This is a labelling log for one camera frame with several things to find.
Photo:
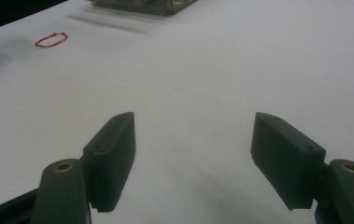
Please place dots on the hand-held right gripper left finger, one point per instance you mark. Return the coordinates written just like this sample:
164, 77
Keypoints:
110, 161

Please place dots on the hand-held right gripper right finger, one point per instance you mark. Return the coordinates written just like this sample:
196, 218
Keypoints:
290, 158

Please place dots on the clear plastic box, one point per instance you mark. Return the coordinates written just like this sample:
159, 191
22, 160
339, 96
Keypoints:
143, 5

